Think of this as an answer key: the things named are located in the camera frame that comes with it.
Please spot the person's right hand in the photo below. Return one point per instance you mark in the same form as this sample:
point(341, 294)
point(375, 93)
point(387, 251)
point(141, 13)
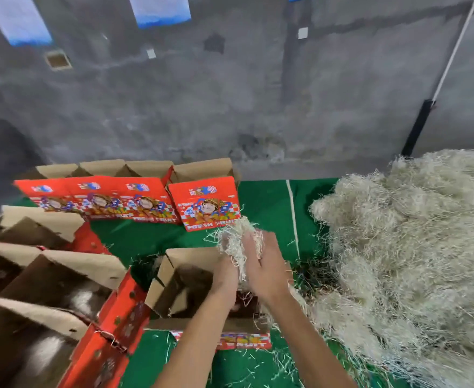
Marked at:
point(267, 272)

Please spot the person's left hand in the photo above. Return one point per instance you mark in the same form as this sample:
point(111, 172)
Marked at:
point(225, 280)

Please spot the handful of shredded paper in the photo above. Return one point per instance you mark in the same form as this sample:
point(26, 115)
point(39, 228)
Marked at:
point(233, 238)
point(47, 351)

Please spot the group of red fruit boxes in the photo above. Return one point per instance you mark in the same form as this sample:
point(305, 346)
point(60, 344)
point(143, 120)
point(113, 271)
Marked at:
point(140, 194)

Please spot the pile of shredded paper filler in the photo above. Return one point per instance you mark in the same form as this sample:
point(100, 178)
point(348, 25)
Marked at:
point(415, 246)

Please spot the person's left forearm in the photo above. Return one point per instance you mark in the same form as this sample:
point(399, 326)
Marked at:
point(192, 347)

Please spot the person's right forearm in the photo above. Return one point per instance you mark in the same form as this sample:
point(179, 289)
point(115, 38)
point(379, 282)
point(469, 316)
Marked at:
point(310, 347)

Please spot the white pole with black grip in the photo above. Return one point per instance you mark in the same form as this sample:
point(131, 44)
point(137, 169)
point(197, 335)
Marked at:
point(417, 129)

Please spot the yellow framed wall plate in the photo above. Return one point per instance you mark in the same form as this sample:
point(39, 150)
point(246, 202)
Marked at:
point(58, 59)

